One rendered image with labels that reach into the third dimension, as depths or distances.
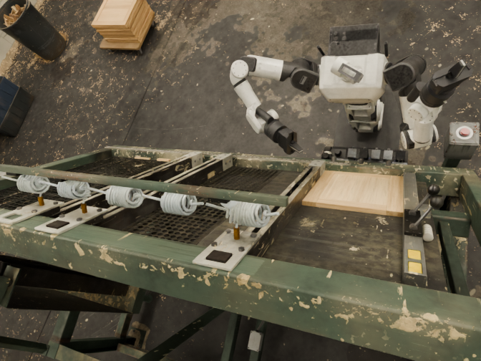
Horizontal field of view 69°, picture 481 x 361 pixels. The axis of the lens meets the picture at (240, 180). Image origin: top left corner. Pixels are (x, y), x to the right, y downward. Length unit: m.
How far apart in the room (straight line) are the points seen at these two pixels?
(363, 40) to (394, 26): 1.94
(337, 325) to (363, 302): 0.08
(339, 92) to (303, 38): 2.06
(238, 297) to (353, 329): 0.24
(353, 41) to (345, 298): 1.16
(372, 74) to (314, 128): 1.51
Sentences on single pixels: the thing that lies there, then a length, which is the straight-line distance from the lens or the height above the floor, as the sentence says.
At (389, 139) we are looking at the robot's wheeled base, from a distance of 2.76.
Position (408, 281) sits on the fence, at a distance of 0.99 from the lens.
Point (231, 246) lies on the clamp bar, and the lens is 0.89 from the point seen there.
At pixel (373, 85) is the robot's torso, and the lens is 1.59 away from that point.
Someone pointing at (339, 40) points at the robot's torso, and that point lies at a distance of 1.66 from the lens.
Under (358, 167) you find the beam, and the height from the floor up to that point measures 0.91.
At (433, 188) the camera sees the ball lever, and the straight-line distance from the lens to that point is 1.27.
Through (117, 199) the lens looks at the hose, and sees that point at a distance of 1.08.
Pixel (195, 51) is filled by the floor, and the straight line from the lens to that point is 4.04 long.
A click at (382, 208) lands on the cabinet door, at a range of 1.42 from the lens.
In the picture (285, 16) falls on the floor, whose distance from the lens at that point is 3.89.
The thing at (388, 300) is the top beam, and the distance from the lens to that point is 0.75.
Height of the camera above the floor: 2.63
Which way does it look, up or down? 61 degrees down
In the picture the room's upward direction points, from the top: 44 degrees counter-clockwise
